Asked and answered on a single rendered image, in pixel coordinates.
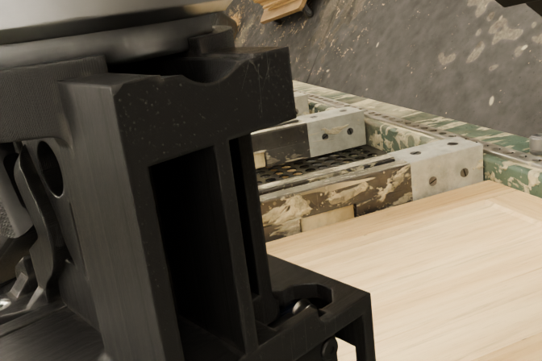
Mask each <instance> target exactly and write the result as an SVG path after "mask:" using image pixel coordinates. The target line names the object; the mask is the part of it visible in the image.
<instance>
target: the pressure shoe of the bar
mask: <svg viewBox="0 0 542 361"><path fill-rule="evenodd" d="M351 218H354V209H353V205H348V206H345V207H342V208H339V209H336V210H331V211H327V212H324V213H321V214H316V215H313V216H310V217H306V218H301V219H299V221H300V228H301V233H302V232H305V231H309V230H313V229H316V228H320V227H322V226H327V225H331V224H333V223H337V222H342V221H345V220H348V219H351Z"/></svg>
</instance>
